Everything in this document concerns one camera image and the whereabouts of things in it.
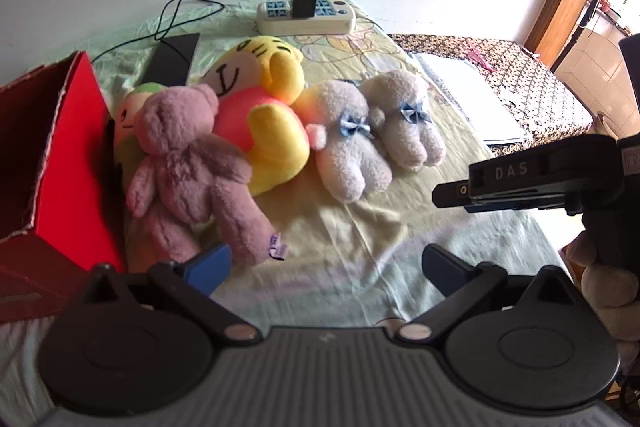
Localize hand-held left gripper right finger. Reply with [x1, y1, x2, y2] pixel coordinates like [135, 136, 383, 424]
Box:
[395, 244, 576, 345]

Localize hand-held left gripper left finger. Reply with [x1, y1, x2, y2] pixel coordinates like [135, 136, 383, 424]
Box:
[85, 243, 263, 348]

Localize white papers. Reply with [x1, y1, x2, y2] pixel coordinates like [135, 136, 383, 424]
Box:
[415, 52, 533, 144]

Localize yellow bear plush toy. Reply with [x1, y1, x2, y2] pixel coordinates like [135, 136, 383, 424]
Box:
[200, 35, 331, 196]

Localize green plush doll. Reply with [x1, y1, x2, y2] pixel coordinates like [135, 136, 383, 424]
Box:
[111, 82, 166, 180]

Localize pink teddy bear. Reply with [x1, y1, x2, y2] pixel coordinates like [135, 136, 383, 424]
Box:
[125, 83, 288, 267]

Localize brown patterned blanket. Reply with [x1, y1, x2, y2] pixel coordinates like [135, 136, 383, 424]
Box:
[387, 33, 593, 158]

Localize grey teddy bear blue bow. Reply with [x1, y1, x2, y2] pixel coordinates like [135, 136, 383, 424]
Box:
[305, 79, 393, 204]
[359, 70, 447, 172]

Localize pale green printed bed sheet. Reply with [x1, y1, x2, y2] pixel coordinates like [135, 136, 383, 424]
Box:
[0, 0, 576, 427]

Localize black smartphone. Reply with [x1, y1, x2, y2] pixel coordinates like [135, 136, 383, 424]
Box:
[145, 33, 201, 88]

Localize red cardboard box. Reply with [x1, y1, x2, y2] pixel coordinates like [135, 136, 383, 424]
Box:
[0, 51, 128, 323]

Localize beige plush toy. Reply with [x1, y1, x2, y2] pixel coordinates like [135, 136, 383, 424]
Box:
[567, 232, 640, 338]

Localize white power strip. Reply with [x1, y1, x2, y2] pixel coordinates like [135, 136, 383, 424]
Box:
[256, 0, 357, 35]

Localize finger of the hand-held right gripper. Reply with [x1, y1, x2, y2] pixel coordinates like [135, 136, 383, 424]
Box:
[432, 179, 568, 214]

